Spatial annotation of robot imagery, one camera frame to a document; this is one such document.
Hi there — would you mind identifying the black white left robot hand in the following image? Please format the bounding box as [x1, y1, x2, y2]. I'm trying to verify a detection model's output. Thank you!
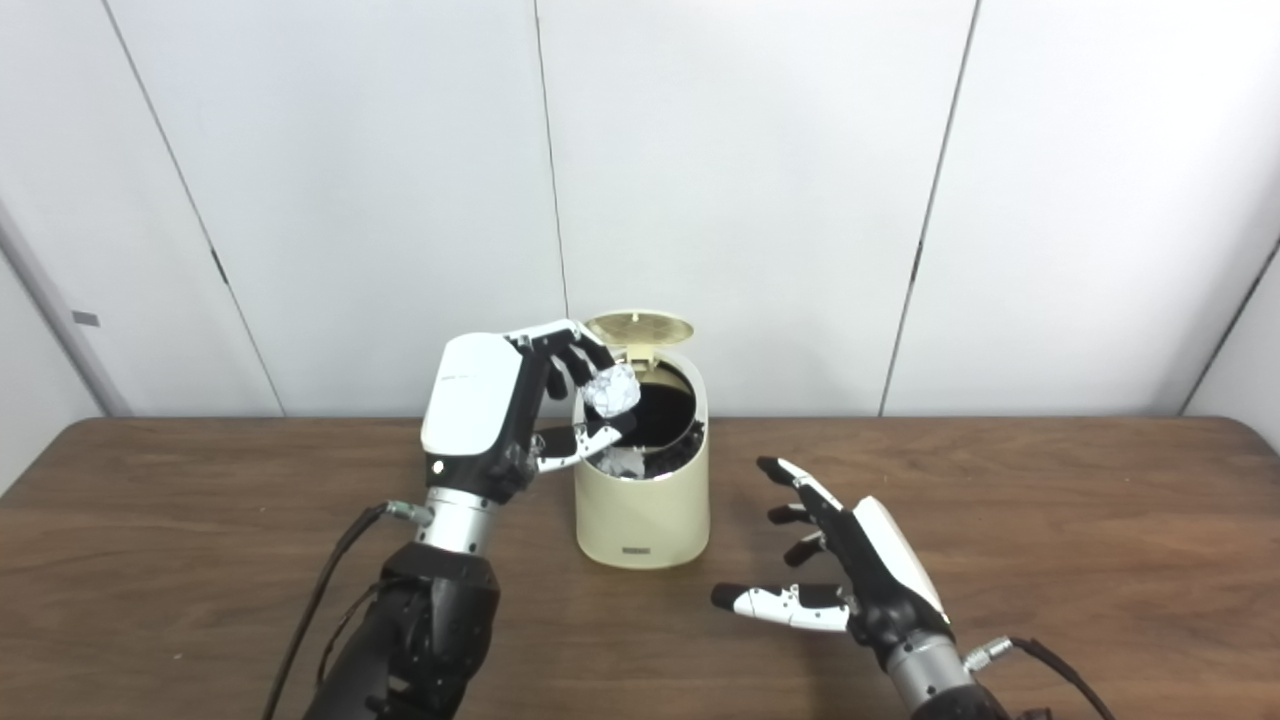
[420, 319, 641, 506]

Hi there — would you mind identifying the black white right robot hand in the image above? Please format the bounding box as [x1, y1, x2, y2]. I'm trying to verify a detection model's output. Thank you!
[710, 457, 953, 671]

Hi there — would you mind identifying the white paper ball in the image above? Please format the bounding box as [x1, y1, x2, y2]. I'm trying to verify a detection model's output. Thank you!
[582, 364, 642, 418]

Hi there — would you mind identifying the round cream bin lid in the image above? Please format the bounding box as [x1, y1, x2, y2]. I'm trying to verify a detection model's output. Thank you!
[583, 310, 697, 366]

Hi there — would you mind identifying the cream-colored bin body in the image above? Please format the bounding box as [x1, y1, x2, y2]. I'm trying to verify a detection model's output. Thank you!
[573, 345, 711, 570]

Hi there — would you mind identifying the black bin liner bag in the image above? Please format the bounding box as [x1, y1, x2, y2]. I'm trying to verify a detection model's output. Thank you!
[580, 360, 706, 481]

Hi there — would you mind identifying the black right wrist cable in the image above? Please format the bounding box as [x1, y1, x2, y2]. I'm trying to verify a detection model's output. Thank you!
[963, 635, 1116, 720]

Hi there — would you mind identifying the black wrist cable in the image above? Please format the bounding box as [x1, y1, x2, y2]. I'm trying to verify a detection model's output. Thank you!
[262, 500, 433, 720]
[963, 635, 1116, 720]

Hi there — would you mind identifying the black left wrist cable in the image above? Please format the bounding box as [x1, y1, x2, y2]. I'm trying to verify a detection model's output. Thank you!
[262, 500, 433, 720]

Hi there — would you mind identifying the grey wall post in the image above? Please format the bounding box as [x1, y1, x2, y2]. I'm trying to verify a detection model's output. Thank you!
[0, 200, 131, 418]

